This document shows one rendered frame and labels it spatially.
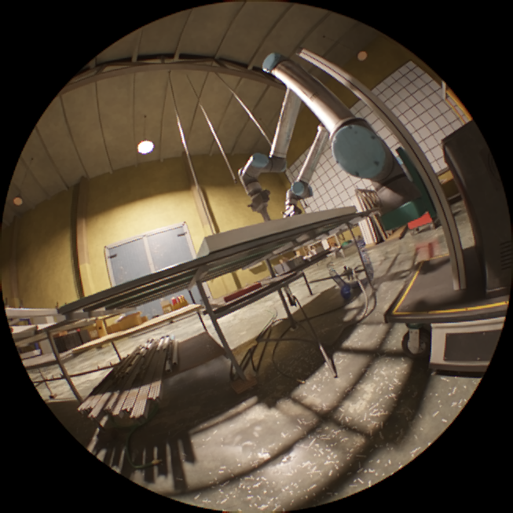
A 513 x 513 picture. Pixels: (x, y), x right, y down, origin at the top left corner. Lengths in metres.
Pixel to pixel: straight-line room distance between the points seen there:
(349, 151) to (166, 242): 7.42
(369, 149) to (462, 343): 0.70
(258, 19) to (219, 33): 1.54
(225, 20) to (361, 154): 7.71
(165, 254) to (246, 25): 9.93
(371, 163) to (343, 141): 0.10
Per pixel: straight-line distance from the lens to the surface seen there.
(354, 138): 0.50
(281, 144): 0.97
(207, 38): 7.89
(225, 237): 0.75
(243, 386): 1.21
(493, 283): 0.74
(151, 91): 8.23
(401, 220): 0.63
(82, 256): 8.38
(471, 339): 0.76
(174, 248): 7.49
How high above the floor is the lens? 0.71
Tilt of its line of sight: 5 degrees up
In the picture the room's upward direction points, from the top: 22 degrees counter-clockwise
